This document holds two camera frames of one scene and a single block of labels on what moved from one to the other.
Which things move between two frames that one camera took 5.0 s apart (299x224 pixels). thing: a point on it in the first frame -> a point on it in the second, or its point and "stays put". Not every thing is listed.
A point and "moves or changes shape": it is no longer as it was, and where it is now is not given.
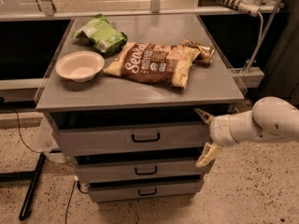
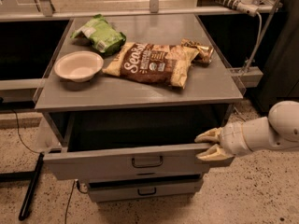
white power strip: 246,5 stays put
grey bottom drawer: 145,189 stays put
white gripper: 220,130 -> 233,138
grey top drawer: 135,138 moves or changes shape
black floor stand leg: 24,176 stays put
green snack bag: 102,35 stays put
